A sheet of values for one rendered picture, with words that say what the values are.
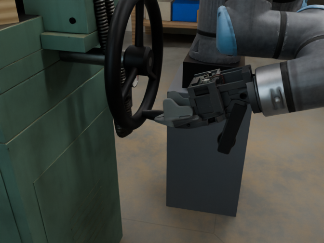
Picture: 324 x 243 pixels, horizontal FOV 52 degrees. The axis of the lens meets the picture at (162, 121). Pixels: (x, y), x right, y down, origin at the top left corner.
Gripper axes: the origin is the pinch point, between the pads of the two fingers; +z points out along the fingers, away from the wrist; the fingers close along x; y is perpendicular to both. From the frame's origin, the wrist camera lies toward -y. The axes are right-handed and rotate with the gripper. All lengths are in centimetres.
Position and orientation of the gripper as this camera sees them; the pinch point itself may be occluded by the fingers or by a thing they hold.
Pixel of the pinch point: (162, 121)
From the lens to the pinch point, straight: 68.7
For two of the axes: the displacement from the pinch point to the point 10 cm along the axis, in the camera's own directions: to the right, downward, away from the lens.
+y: -3.3, -8.7, -3.8
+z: -9.0, 1.7, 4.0
